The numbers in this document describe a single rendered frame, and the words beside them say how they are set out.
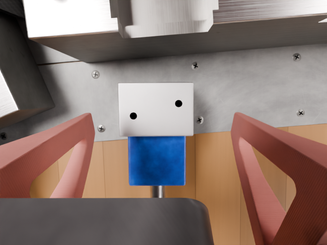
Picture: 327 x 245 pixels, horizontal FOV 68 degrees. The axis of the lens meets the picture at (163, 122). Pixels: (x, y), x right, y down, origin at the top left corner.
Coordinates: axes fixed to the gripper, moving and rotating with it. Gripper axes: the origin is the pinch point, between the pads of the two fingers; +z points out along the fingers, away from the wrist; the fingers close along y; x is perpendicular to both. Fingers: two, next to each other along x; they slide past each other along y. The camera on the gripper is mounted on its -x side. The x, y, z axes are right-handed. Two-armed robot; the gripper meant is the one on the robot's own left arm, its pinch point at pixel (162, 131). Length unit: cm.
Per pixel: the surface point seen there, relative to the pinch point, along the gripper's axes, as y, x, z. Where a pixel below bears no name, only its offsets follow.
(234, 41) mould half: -4.9, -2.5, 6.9
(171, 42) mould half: -0.5, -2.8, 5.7
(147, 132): 1.1, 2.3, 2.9
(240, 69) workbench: -6.8, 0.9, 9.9
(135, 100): 1.8, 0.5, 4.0
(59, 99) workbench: 9.1, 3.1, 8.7
